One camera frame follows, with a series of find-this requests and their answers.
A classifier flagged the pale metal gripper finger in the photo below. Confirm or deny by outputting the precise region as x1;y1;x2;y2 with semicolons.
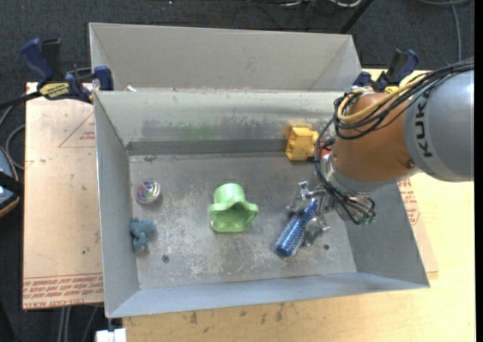
285;180;327;216
300;215;333;248

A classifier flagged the blue textured bottle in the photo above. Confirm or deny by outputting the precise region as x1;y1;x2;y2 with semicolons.
274;198;318;258

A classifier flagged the yellow toy block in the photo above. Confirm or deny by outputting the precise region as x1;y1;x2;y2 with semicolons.
284;125;320;162

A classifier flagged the light green plastic cup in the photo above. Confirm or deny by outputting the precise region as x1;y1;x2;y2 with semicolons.
208;182;260;234

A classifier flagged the grey metal bin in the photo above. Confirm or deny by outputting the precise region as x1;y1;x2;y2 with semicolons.
88;22;432;319

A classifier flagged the shiny iridescent ball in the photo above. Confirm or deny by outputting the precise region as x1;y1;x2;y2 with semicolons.
135;178;161;206

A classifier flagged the blue-grey toy animal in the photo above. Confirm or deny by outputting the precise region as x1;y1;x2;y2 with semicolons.
129;216;158;253

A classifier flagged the brown cardboard board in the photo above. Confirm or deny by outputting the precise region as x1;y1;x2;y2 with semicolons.
22;68;441;311

